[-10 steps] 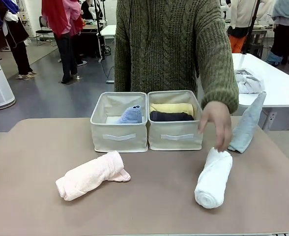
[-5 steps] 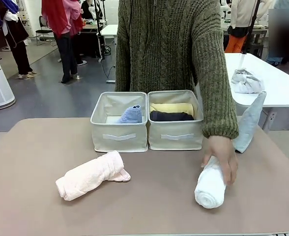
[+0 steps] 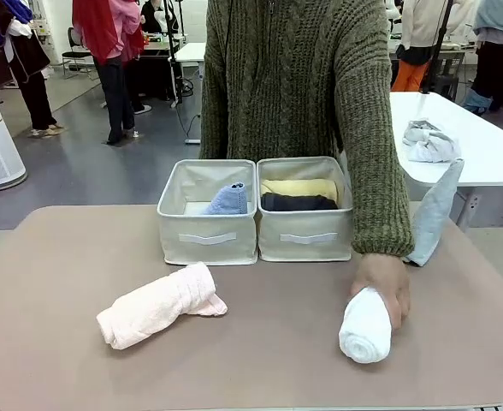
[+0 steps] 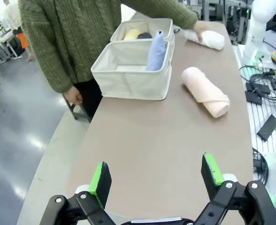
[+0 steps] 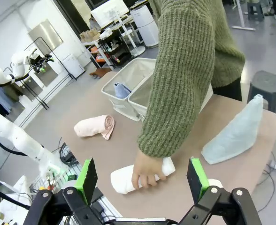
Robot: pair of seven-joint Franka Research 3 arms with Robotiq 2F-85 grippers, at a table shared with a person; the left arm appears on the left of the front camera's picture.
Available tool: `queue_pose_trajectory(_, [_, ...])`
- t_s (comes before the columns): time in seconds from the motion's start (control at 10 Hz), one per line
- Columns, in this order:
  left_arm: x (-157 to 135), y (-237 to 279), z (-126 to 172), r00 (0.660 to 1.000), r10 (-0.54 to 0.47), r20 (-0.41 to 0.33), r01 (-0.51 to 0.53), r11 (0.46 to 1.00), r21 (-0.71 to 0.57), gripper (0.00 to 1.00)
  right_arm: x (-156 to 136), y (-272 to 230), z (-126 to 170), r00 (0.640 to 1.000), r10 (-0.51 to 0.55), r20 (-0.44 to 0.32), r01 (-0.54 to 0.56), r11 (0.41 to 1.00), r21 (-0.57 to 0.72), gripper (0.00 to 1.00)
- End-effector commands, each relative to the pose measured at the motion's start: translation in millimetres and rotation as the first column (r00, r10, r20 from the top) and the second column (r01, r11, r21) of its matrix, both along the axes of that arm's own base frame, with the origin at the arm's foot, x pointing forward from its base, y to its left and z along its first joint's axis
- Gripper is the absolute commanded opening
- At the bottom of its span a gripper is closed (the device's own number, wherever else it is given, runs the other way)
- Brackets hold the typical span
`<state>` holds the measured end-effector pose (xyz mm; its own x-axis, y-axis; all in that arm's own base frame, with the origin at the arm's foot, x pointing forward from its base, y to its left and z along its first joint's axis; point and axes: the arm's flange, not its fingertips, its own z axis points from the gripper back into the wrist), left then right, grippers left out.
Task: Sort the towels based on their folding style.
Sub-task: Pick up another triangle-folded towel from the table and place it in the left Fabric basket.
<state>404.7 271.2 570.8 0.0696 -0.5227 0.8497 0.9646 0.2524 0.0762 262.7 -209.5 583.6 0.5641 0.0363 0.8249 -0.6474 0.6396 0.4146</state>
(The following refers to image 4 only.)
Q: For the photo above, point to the light blue towel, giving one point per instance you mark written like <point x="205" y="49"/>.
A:
<point x="155" y="54"/>

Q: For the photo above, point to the yellow towel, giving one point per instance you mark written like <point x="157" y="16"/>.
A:
<point x="131" y="34"/>

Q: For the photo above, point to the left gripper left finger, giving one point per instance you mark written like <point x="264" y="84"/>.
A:
<point x="102" y="185"/>

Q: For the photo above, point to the cream fabric storage bin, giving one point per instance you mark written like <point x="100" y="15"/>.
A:
<point x="159" y="25"/>
<point x="133" y="84"/>

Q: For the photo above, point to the person's left hand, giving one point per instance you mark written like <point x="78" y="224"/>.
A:
<point x="200" y="29"/>

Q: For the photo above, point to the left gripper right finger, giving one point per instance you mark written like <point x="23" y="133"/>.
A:
<point x="215" y="173"/>

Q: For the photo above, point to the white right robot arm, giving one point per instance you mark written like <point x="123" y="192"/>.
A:
<point x="255" y="28"/>

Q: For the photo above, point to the grey metal table leg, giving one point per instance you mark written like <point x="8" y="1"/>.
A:
<point x="78" y="113"/>

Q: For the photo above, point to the person in green sweater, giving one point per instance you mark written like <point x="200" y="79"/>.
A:
<point x="70" y="30"/>

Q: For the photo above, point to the white towel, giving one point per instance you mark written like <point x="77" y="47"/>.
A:
<point x="213" y="39"/>

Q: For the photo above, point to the person's right hand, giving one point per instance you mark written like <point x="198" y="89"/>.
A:
<point x="74" y="96"/>

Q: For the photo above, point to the black flat rectangular plate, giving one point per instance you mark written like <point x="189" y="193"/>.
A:
<point x="268" y="127"/>

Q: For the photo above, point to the person's left forearm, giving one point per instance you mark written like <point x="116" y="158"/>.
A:
<point x="175" y="11"/>

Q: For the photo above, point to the person's right forearm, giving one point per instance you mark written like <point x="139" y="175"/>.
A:
<point x="55" y="70"/>

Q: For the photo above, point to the dark grey towel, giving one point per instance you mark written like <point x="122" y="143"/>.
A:
<point x="144" y="35"/>

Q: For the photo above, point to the bystander with orange trousers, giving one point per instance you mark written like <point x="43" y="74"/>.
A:
<point x="13" y="21"/>

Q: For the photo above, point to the pink towel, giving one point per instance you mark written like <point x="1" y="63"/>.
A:
<point x="203" y="89"/>

